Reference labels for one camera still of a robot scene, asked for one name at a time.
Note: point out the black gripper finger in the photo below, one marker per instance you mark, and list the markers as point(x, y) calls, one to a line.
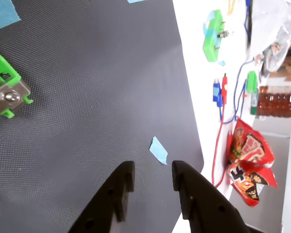
point(111, 194)
point(203, 206)

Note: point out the green battery holder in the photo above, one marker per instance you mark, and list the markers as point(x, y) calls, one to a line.
point(4, 65)

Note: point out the red instant noodle packet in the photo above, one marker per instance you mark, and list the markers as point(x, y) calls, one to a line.
point(249, 145)
point(252, 187)

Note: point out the black textured mat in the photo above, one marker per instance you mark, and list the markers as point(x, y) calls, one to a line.
point(87, 97)

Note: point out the green marker pen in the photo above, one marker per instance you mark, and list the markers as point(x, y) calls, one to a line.
point(254, 106)

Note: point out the blue connector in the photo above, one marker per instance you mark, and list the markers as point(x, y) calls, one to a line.
point(217, 92)

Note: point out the red alligator clip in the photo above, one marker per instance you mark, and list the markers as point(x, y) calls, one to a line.
point(225, 87)

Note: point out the small green plastic block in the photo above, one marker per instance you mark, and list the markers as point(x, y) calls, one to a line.
point(251, 82)

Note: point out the green block with screws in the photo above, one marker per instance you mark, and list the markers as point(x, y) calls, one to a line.
point(212, 49)

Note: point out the clear plastic bag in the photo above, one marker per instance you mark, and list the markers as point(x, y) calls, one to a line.
point(276, 24)

